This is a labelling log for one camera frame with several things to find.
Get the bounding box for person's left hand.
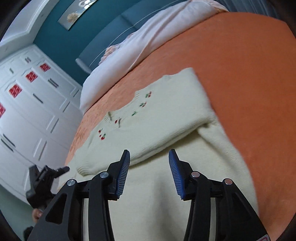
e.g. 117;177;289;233
32;209;43;223

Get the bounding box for pink ruffled pillow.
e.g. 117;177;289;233
98;33;134;65

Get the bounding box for white panelled wardrobe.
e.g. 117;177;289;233
1;45;83;201

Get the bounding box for framed wall picture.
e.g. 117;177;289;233
58;0;97;31

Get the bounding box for white folded duvet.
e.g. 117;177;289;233
80;1;227;113

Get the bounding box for teal upholstered headboard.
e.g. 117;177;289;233
75;0;180;74

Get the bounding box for cream knitted cardigan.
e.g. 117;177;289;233
59;68;258;240

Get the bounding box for orange plush bedspread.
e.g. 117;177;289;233
67;13;295;240

